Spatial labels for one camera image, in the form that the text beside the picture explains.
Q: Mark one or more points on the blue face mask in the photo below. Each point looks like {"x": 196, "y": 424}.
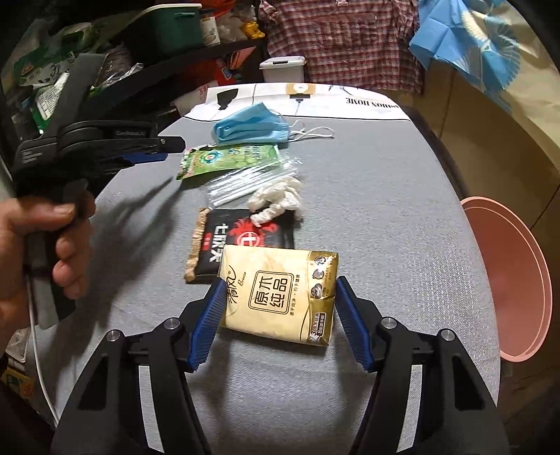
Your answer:
{"x": 249, "y": 127}

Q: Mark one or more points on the green and white packet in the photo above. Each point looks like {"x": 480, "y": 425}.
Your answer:
{"x": 43, "y": 61}

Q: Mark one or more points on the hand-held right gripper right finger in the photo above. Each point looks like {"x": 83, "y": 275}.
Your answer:
{"x": 352, "y": 323}

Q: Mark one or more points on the beige tissue pack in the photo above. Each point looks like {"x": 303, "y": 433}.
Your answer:
{"x": 275, "y": 302}

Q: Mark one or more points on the red carton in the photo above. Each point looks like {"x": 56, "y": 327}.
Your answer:
{"x": 236, "y": 70}

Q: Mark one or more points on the red plaid shirt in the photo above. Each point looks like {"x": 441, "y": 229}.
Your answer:
{"x": 341, "y": 43}

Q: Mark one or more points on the black shelf rack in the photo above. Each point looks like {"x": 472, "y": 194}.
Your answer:
{"x": 197, "y": 57}

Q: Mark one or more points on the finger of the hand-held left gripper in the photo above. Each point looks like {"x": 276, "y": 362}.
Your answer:
{"x": 168, "y": 143}
{"x": 144, "y": 158}

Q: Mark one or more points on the pink plastic bucket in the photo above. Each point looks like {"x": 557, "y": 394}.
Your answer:
{"x": 503, "y": 280}

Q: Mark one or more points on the blue patterned cloth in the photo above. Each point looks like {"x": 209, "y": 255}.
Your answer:
{"x": 442, "y": 35}

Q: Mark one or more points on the yellow figurine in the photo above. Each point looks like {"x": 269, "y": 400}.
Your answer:
{"x": 253, "y": 29}

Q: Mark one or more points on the white printed cloth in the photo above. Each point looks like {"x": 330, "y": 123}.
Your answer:
{"x": 262, "y": 92}

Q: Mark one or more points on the clear plastic wrapper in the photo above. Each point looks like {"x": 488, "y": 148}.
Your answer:
{"x": 236, "y": 186}

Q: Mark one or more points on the black packet with red print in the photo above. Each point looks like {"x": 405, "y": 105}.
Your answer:
{"x": 210, "y": 249}

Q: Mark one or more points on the green storage box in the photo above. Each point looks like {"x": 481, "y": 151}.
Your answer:
{"x": 170, "y": 30}

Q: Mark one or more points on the person's left hand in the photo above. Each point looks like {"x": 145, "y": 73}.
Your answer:
{"x": 11, "y": 262}

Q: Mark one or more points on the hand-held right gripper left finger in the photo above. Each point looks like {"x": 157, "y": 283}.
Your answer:
{"x": 205, "y": 323}

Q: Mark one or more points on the green snack packet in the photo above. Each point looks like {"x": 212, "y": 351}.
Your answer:
{"x": 218, "y": 159}

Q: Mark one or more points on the white lidded bin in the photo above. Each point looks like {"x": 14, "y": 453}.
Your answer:
{"x": 282, "y": 70}

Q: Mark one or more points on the labelled jar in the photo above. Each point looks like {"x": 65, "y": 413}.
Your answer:
{"x": 210, "y": 30}

